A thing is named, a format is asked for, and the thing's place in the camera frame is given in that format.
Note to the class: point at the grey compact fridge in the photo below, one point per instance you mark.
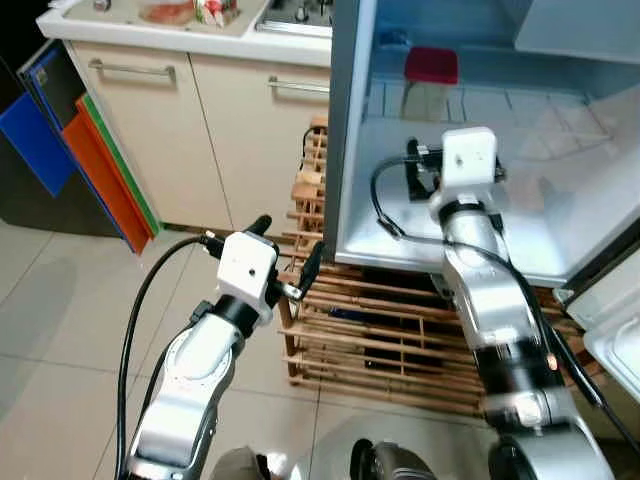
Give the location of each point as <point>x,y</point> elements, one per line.
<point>560,200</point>

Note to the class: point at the wooden slatted bottle rack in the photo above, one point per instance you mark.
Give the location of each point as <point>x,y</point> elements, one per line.
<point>312,190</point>

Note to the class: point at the white freezer compartment flap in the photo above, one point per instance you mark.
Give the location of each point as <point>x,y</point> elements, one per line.
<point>580,30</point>

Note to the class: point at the black gas hob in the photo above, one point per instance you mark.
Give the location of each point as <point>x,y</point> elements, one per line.
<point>295,18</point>

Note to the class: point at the clear plastic food container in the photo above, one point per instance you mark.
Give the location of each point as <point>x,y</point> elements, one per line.
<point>168,12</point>

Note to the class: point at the robot right leg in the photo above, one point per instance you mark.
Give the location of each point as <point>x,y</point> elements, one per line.
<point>395,462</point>

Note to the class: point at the white green drink carton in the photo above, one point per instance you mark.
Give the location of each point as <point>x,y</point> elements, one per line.
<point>217,12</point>

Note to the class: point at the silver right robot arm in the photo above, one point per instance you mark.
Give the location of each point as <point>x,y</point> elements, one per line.
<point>490,300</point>

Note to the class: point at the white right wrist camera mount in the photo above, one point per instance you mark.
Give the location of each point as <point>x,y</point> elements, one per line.
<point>468,160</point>

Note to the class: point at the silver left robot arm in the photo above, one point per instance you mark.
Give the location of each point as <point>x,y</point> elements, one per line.
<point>190,380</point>

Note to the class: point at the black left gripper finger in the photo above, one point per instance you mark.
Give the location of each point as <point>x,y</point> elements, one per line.
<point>311,268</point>
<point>261,227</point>

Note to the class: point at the beige kitchen cabinet unit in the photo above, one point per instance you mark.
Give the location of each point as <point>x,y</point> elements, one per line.
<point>200,150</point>

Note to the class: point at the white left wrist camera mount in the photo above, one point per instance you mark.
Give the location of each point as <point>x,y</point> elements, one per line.
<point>245,268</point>

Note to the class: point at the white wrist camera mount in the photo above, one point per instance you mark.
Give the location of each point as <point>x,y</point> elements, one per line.
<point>245,268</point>
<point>468,160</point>

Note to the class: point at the pink lidded plastic jar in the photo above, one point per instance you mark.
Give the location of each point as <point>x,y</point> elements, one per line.
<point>430,65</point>

